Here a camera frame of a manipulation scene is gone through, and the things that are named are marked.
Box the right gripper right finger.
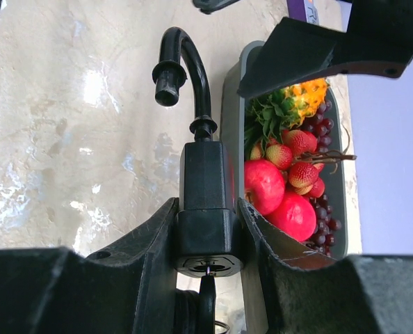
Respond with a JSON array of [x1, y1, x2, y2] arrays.
[[238, 199, 413, 333]]

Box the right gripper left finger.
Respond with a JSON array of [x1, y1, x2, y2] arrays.
[[0, 198, 178, 333]]

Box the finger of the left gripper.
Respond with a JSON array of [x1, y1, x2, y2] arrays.
[[192, 0, 238, 14]]

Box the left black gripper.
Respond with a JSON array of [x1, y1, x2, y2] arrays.
[[238, 0, 413, 98]]

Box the black-headed key bunch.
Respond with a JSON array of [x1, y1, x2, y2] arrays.
[[172, 273, 229, 334]]

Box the black padlock with keys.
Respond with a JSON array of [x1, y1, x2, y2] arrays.
[[152, 26, 243, 277]]

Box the purple silver toothpaste box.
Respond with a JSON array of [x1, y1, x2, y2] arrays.
[[286, 0, 319, 25]]

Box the grey fruit tray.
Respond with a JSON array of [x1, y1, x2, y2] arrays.
[[220, 41, 348, 260]]

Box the toy pineapple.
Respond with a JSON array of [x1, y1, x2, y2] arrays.
[[244, 78, 330, 149]]

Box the red apple back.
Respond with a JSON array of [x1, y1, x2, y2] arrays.
[[265, 191, 316, 242]]

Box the red apple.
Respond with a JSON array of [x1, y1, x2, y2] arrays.
[[244, 159, 285, 215], [265, 191, 316, 242]]

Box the red apple front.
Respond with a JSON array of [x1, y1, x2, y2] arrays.
[[244, 159, 285, 215]]

